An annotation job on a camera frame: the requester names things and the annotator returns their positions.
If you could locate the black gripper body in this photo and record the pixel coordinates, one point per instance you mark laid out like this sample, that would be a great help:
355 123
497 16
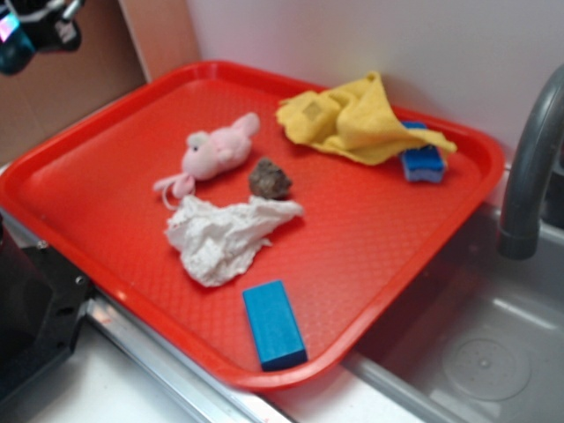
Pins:
44 26

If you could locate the dark green plastic pickle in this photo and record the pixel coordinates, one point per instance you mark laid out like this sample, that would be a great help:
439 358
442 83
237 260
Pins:
16 53

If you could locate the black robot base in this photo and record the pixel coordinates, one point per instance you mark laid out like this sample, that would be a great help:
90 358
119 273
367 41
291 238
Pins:
43 303

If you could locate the brown cardboard panel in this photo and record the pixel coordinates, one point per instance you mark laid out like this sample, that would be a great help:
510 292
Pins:
125 44

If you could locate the red plastic tray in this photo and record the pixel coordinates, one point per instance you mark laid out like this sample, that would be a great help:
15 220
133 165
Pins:
365 234

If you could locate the pink plush bunny toy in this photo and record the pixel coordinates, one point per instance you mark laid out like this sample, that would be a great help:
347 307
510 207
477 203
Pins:
208 155

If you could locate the brown rock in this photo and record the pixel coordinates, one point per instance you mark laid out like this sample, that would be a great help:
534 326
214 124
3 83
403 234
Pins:
269 181

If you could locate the crumpled white paper towel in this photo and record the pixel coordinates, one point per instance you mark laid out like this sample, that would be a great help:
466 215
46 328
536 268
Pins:
217 244

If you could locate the yellow cloth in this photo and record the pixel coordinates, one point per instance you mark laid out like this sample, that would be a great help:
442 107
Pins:
355 121

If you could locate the blue rectangular block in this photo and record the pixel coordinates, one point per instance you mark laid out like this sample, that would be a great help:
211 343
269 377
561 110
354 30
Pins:
277 337

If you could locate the blue sponge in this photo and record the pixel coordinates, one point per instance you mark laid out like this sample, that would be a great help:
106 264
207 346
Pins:
423 164

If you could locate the grey faucet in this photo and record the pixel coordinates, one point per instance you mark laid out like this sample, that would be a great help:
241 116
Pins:
534 191

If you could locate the grey sink basin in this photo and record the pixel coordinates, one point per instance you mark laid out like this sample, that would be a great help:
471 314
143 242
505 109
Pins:
469 289

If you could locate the round sink drain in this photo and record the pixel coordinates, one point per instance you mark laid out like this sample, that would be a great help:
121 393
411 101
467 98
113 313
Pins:
488 369

